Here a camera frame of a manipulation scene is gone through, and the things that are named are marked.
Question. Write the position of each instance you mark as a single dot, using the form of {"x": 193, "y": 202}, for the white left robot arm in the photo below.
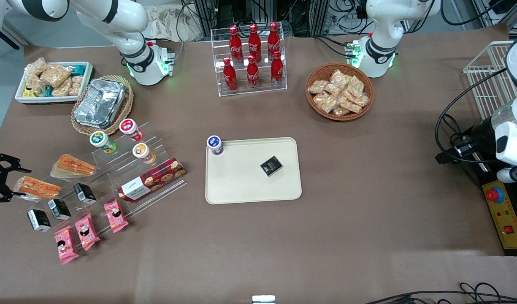
{"x": 385, "y": 25}

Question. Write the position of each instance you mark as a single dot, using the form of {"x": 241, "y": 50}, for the silver foil container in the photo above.
{"x": 100, "y": 103}

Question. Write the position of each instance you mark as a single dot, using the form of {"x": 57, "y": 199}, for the black box with gold print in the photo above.
{"x": 271, "y": 166}

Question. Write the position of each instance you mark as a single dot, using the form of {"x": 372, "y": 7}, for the yellow control box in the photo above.
{"x": 509, "y": 219}

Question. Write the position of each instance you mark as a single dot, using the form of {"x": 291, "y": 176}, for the clear bag of beige snacks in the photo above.
{"x": 324, "y": 102}
{"x": 362, "y": 100}
{"x": 317, "y": 86}
{"x": 333, "y": 89}
{"x": 350, "y": 104}
{"x": 356, "y": 85}
{"x": 339, "y": 77}
{"x": 340, "y": 111}

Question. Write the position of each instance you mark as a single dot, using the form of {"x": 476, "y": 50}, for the pink snack packet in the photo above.
{"x": 87, "y": 231}
{"x": 66, "y": 245}
{"x": 115, "y": 215}

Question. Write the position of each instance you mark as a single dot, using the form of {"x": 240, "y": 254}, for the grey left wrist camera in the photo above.
{"x": 511, "y": 174}

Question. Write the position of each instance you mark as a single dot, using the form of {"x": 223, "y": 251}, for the round brown wicker basket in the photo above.
{"x": 315, "y": 109}

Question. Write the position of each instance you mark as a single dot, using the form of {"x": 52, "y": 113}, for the small silver white device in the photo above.
{"x": 263, "y": 299}

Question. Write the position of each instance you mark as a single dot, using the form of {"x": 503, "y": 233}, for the white rectangular bin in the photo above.
{"x": 88, "y": 76}

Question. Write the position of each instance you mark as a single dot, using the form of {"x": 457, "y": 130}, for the triangle sandwich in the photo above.
{"x": 72, "y": 166}
{"x": 39, "y": 188}

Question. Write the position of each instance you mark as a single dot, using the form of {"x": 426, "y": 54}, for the clear acrylic stepped display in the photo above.
{"x": 106, "y": 171}

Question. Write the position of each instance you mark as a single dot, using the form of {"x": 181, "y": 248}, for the red cola bottle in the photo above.
{"x": 274, "y": 39}
{"x": 253, "y": 74}
{"x": 235, "y": 42}
{"x": 277, "y": 69}
{"x": 230, "y": 76}
{"x": 254, "y": 40}

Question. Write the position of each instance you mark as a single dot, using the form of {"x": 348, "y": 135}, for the beige plastic tray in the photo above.
{"x": 241, "y": 181}

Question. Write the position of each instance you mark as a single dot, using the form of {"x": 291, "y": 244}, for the small beige snack bag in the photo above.
{"x": 63, "y": 88}
{"x": 76, "y": 85}
{"x": 37, "y": 85}
{"x": 35, "y": 67}

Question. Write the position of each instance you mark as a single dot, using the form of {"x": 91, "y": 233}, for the red plaid cookie box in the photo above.
{"x": 150, "y": 180}

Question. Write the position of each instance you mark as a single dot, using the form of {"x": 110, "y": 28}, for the oval light wicker basket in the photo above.
{"x": 129, "y": 101}

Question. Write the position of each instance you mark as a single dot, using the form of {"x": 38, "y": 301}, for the red lid cup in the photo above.
{"x": 129, "y": 127}

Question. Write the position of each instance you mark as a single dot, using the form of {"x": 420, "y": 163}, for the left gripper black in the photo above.
{"x": 480, "y": 130}

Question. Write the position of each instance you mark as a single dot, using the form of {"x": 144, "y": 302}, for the teal snack wrapper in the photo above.
{"x": 77, "y": 69}

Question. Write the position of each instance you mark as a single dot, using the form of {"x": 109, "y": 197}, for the blue lid yogurt cup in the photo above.
{"x": 215, "y": 145}

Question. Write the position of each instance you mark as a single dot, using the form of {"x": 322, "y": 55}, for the green lid cup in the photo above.
{"x": 101, "y": 140}

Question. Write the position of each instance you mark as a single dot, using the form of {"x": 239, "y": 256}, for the clear acrylic bottle rack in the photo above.
{"x": 216, "y": 50}

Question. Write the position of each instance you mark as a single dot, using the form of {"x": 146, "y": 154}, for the small black carton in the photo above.
{"x": 85, "y": 193}
{"x": 39, "y": 220}
{"x": 59, "y": 209}

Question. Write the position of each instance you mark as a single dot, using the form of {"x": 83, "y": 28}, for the crumpled beige paper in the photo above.
{"x": 165, "y": 23}

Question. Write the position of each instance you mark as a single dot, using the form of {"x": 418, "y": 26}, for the yellow snack packet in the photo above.
{"x": 28, "y": 91}

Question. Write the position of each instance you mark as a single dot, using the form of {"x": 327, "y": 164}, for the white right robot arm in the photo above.
{"x": 127, "y": 25}

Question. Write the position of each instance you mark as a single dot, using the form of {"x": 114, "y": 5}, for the orange lid cup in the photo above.
{"x": 142, "y": 152}

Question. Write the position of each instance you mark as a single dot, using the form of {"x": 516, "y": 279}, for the large beige snack bag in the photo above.
{"x": 55, "y": 75}

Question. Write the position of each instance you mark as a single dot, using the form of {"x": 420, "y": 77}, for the red emergency stop button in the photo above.
{"x": 494, "y": 195}

